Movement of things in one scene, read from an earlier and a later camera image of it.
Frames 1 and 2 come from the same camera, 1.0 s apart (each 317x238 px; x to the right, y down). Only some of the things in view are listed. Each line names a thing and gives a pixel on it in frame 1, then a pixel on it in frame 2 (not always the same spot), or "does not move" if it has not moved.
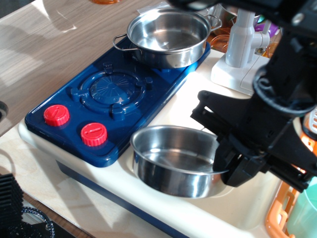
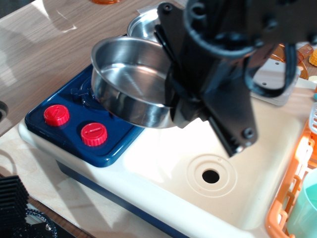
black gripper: x=251 y=139 → x=220 y=87
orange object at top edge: x=106 y=2 does not move
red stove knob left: x=56 y=115 does not move
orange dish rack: x=276 y=226 does not move
